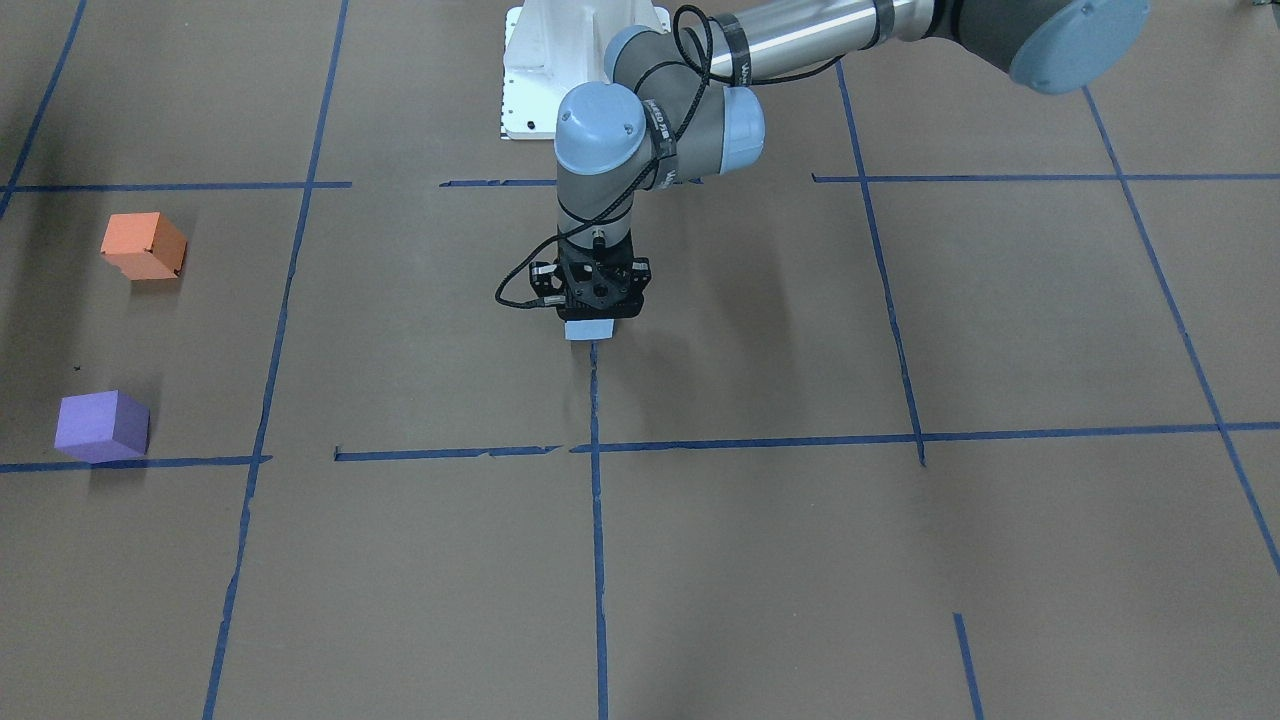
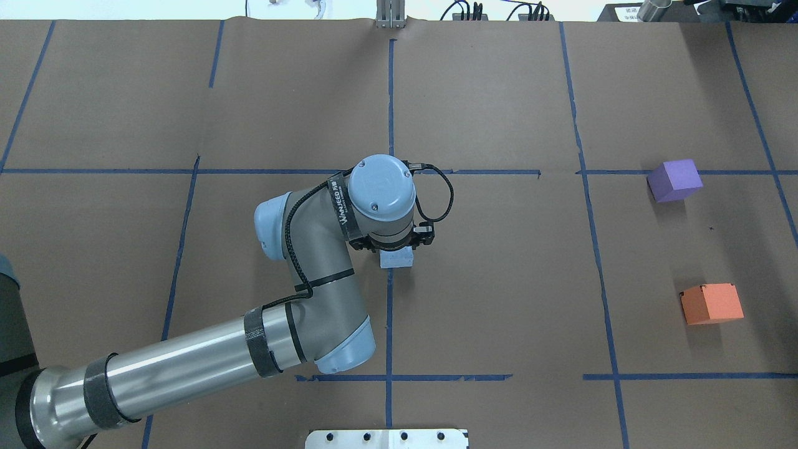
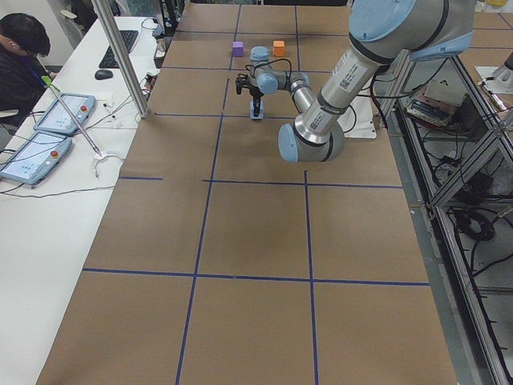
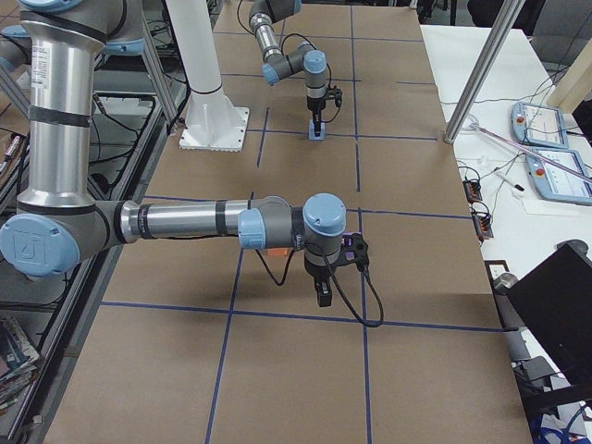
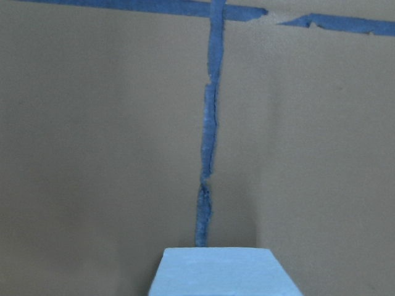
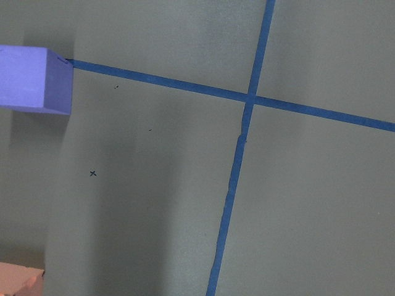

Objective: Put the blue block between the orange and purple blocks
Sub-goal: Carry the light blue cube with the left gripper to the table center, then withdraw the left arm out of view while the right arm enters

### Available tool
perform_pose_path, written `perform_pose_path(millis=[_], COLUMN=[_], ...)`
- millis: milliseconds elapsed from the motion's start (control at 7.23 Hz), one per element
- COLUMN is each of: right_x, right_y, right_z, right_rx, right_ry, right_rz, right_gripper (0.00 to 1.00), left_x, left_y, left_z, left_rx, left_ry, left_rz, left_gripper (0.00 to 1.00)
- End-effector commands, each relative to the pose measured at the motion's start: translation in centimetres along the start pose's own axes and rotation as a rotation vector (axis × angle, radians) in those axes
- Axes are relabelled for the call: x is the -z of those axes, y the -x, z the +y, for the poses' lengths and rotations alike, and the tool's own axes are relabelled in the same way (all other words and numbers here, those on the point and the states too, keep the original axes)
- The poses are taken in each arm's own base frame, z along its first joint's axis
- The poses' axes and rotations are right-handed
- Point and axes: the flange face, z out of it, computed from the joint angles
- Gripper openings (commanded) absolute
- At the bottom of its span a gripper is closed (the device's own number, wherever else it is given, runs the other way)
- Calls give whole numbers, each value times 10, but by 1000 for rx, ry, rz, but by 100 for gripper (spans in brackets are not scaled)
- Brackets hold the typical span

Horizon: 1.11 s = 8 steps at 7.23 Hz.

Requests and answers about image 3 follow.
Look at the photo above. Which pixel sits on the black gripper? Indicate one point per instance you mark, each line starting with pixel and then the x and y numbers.
pixel 255 93

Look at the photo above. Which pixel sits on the light blue foam block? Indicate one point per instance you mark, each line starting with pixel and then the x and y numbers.
pixel 256 110

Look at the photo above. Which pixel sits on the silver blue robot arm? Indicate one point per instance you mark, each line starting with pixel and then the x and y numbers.
pixel 378 32

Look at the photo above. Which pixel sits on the purple foam block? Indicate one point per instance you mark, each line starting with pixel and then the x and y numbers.
pixel 238 49

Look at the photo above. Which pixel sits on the orange foam block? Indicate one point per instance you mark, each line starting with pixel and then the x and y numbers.
pixel 279 48

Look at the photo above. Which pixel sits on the black computer mouse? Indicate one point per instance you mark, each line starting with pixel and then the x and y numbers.
pixel 102 74

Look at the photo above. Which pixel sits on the brown paper table cover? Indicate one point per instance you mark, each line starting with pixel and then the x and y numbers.
pixel 216 262

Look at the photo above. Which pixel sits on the upper teach pendant tablet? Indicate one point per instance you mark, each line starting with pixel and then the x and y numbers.
pixel 56 119

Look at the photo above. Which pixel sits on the teach pendant tablet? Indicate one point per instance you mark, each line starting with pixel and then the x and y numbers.
pixel 56 119
pixel 35 159

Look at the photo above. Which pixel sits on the metal grabber stick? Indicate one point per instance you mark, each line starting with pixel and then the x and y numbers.
pixel 100 155

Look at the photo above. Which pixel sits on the lower teach pendant tablet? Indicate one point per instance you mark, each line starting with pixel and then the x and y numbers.
pixel 35 159

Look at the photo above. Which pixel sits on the seated person in black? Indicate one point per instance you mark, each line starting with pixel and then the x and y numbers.
pixel 23 41

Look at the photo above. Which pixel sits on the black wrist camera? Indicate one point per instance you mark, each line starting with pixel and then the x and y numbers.
pixel 241 83

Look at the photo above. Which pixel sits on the aluminium frame post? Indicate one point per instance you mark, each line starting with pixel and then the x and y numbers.
pixel 107 20

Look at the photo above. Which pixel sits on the aluminium frame rack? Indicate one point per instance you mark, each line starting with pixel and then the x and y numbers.
pixel 459 180

